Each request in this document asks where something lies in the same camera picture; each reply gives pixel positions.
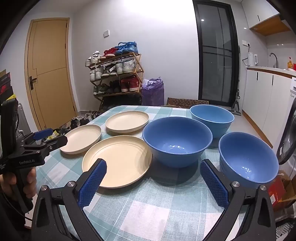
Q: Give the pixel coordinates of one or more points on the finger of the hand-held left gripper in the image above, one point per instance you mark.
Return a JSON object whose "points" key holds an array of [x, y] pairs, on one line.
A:
{"points": [[41, 134], [57, 141]]}

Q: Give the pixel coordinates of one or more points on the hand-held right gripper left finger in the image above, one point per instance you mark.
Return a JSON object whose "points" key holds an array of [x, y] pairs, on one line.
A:
{"points": [[94, 183]]}

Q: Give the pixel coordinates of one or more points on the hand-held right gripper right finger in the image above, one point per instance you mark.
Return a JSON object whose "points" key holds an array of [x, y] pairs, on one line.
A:
{"points": [[214, 183]]}

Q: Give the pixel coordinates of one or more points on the cream plate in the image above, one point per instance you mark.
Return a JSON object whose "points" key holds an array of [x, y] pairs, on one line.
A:
{"points": [[127, 122], [124, 162], [81, 139]]}

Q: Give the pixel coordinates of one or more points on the wide blue bowl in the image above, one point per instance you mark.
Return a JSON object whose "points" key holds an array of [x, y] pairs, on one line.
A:
{"points": [[175, 139]]}

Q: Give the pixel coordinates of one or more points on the light blue bowl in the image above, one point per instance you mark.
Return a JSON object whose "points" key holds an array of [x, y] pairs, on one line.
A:
{"points": [[211, 115]]}

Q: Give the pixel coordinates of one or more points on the person's left hand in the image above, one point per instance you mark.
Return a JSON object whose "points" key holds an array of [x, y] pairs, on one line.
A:
{"points": [[31, 183]]}

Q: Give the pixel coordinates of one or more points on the black bag with yellow wrappers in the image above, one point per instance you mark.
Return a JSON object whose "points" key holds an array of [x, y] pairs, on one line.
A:
{"points": [[55, 134]]}

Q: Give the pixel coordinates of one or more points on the dark shoes pile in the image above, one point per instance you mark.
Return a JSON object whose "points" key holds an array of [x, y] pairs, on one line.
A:
{"points": [[76, 121]]}

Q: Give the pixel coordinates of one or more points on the stack of dark boxes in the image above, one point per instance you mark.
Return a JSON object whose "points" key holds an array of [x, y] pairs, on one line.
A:
{"points": [[5, 85]]}

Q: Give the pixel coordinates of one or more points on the red cardboard box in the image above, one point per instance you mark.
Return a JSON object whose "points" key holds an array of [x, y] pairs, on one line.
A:
{"points": [[276, 190]]}

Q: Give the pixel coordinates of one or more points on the wooden door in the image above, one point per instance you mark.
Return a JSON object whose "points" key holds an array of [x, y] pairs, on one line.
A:
{"points": [[50, 69]]}

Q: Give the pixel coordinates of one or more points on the patterned cardboard box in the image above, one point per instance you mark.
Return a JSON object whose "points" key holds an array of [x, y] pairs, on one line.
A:
{"points": [[185, 102]]}

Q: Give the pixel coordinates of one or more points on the open brown cardboard box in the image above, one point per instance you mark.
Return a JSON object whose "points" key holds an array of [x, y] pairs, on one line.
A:
{"points": [[168, 106]]}

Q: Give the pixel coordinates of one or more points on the wooden shoe rack with shoes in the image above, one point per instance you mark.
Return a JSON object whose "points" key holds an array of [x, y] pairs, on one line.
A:
{"points": [[126, 67]]}

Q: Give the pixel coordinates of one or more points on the white washing machine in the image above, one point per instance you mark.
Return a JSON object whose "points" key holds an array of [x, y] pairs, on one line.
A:
{"points": [[290, 115]]}

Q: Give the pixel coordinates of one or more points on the purple plastic bag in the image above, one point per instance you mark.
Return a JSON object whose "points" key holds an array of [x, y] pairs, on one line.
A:
{"points": [[152, 92]]}

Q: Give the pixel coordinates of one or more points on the black framed glass door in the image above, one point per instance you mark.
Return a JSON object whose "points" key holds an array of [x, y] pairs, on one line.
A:
{"points": [[215, 58]]}

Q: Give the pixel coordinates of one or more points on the white electric kettle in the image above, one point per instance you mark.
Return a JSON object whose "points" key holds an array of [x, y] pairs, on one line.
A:
{"points": [[252, 60]]}

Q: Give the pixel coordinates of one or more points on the metal faucet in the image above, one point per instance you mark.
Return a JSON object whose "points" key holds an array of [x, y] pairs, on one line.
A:
{"points": [[276, 62]]}

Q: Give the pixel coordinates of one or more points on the yellow figurine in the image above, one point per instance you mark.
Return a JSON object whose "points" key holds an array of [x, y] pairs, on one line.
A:
{"points": [[290, 64]]}

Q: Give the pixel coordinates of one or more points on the white wall switch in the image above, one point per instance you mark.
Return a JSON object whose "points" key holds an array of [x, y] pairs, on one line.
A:
{"points": [[106, 33]]}

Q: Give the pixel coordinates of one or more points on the white wall outlet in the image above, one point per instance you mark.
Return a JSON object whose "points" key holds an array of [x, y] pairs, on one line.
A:
{"points": [[246, 44]]}

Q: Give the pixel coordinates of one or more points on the white wall cabinet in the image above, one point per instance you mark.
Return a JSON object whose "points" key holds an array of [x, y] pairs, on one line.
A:
{"points": [[256, 11]]}

